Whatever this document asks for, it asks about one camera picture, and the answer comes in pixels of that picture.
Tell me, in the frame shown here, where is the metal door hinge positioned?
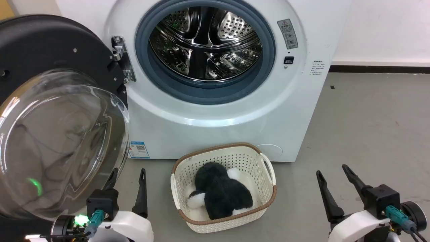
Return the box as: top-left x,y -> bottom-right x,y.
111,36 -> 137,84

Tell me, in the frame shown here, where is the cream perforated laundry basket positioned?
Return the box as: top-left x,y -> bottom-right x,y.
170,142 -> 277,234

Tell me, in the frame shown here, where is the stainless steel drum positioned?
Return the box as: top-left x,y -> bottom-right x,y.
148,6 -> 263,82

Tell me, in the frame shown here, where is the round filter cover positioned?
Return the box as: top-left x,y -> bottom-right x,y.
257,144 -> 284,162

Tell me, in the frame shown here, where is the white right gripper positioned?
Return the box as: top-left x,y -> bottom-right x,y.
316,164 -> 392,242

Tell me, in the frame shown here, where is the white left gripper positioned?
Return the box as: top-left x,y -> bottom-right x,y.
87,168 -> 154,242

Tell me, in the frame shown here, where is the teal plug left gripper cable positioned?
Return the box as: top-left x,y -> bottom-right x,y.
40,209 -> 105,240

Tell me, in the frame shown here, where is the teal plug gripper cable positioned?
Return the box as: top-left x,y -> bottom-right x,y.
385,205 -> 430,242
40,209 -> 105,240

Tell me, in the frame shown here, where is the teal plug right gripper cable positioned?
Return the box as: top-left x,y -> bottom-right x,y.
385,205 -> 430,242

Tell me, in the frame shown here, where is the black baseboard strip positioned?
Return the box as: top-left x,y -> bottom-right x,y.
328,65 -> 430,74

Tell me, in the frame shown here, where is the blue white energy label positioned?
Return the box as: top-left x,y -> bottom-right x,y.
127,141 -> 151,159

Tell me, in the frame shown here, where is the black white plush toy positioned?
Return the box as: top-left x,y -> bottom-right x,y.
186,162 -> 254,221

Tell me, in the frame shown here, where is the washer door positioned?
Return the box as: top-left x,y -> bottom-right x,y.
0,14 -> 130,223

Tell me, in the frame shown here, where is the grey warning sticker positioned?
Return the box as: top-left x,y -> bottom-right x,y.
277,18 -> 299,50

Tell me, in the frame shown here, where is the white front-load washing machine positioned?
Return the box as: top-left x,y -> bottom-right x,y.
55,0 -> 351,163

